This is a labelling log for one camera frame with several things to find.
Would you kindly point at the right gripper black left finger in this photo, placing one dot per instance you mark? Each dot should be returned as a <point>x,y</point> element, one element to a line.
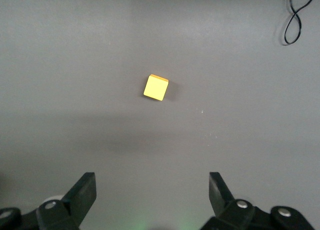
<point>75,205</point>

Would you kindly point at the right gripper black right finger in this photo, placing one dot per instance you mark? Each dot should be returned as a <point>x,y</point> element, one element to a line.
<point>225,205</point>

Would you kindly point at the yellow wooden cube block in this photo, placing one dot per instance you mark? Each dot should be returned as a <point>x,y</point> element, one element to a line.
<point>155,88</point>

